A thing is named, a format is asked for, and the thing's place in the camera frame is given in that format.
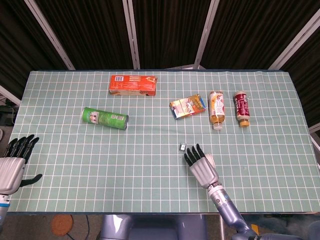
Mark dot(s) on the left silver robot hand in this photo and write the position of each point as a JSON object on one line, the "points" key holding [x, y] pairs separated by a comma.
{"points": [[10, 172]]}

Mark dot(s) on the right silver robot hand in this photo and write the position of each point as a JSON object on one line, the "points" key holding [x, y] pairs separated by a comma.
{"points": [[203, 172]]}

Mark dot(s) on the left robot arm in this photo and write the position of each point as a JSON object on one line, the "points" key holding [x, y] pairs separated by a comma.
{"points": [[3, 207]]}

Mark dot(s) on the small black clip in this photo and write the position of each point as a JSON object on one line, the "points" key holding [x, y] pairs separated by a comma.
{"points": [[182, 146]]}

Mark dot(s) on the black device box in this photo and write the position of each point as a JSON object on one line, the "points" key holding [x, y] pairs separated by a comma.
{"points": [[7, 116]]}

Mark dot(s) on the green checked tablecloth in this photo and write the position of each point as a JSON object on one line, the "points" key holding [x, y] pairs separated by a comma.
{"points": [[140, 175]]}

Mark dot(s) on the yellow tea bottle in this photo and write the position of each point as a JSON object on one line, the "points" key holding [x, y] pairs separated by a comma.
{"points": [[217, 107]]}

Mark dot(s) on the small orange blue carton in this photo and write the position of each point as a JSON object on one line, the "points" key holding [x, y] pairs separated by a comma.
{"points": [[187, 107]]}

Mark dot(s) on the round brown woven mat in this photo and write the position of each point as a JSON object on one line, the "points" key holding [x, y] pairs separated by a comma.
{"points": [[62, 224]]}

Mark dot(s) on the purple robot torso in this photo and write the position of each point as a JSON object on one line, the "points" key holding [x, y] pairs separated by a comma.
{"points": [[152, 227]]}

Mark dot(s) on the red Costa coffee bottle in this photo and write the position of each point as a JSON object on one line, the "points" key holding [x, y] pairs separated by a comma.
{"points": [[242, 107]]}

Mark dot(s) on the green chips can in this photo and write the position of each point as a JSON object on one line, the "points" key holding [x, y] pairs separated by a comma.
{"points": [[105, 118]]}

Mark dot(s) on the long orange snack box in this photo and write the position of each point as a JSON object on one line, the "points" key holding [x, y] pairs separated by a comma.
{"points": [[132, 85]]}

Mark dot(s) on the white screen frame post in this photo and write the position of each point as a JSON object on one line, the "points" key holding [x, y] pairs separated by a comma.
{"points": [[131, 35], [315, 135], [50, 35], [10, 95], [292, 42], [206, 35]]}

